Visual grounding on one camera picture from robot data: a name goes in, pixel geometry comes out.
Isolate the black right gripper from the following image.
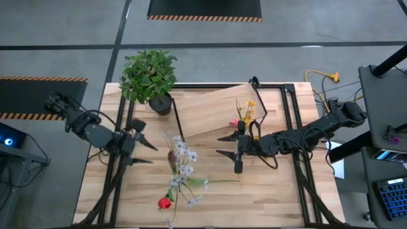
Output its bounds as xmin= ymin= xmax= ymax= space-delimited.
xmin=215 ymin=131 xmax=260 ymax=175

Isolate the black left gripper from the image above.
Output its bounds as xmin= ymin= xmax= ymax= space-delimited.
xmin=118 ymin=132 xmax=159 ymax=166

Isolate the dark red artificial tulip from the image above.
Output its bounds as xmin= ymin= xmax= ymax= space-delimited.
xmin=167 ymin=139 xmax=177 ymax=172

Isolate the white artificial flower sprig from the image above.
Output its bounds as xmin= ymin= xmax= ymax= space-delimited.
xmin=162 ymin=131 xmax=211 ymax=229

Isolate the yellow artificial flower sprig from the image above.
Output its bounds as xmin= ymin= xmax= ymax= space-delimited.
xmin=234 ymin=97 xmax=259 ymax=141

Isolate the tilted wooden board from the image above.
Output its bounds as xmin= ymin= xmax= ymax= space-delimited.
xmin=171 ymin=76 xmax=268 ymax=149

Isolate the orange artificial tulip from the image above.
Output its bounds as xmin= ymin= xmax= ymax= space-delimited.
xmin=187 ymin=177 xmax=242 ymax=189

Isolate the green potted plant, black pot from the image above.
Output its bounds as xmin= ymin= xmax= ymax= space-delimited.
xmin=120 ymin=49 xmax=179 ymax=116

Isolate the grey metal stand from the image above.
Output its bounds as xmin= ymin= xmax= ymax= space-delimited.
xmin=0 ymin=146 xmax=52 ymax=229

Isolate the white paper sheet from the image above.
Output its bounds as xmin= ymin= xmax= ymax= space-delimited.
xmin=327 ymin=141 xmax=346 ymax=179

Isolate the black power strip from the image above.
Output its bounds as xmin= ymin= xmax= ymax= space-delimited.
xmin=327 ymin=98 xmax=343 ymax=111

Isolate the black hazard-striped floor mat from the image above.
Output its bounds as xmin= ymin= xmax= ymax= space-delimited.
xmin=146 ymin=0 xmax=263 ymax=23
xmin=0 ymin=75 xmax=89 ymax=122

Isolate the black computer with blue light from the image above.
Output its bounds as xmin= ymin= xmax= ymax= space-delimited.
xmin=0 ymin=122 xmax=28 ymax=149

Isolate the dark grey desk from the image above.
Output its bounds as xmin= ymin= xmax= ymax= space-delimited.
xmin=362 ymin=146 xmax=407 ymax=229

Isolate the grey desk top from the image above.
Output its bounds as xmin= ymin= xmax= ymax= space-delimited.
xmin=358 ymin=65 xmax=407 ymax=152

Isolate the black phone with lit screen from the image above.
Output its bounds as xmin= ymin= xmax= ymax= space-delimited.
xmin=376 ymin=149 xmax=407 ymax=163

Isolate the small purple object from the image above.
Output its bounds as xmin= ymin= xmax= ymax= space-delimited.
xmin=384 ymin=125 xmax=403 ymax=146

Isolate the black backlit keyboard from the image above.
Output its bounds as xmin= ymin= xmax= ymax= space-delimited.
xmin=373 ymin=177 xmax=407 ymax=221

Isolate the black pole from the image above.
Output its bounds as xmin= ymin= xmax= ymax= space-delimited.
xmin=371 ymin=44 xmax=407 ymax=78

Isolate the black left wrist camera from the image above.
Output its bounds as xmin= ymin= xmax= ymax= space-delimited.
xmin=132 ymin=118 xmax=147 ymax=133

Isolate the black metal table frame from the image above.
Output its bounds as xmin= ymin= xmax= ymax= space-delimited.
xmin=72 ymin=83 xmax=347 ymax=228

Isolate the black power cable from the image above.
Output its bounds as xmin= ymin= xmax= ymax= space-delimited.
xmin=313 ymin=76 xmax=363 ymax=109

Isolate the yellow extension cable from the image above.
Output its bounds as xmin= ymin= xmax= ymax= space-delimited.
xmin=304 ymin=69 xmax=341 ymax=117

